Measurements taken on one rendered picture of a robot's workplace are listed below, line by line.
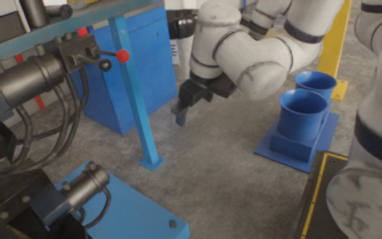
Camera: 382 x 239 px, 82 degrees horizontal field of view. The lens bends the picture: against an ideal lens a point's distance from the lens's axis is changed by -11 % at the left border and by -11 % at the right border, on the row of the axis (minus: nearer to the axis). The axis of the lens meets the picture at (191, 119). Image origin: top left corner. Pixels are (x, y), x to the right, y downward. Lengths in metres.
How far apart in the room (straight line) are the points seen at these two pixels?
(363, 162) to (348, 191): 0.04
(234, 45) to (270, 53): 0.07
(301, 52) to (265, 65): 0.12
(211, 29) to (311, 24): 0.19
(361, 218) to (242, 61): 0.30
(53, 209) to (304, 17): 0.89
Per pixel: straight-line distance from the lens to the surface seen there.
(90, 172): 1.01
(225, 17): 0.49
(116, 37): 1.26
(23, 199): 1.01
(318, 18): 0.51
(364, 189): 0.33
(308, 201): 1.11
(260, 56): 0.46
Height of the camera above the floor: 1.19
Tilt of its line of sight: 36 degrees down
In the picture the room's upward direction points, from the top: 7 degrees counter-clockwise
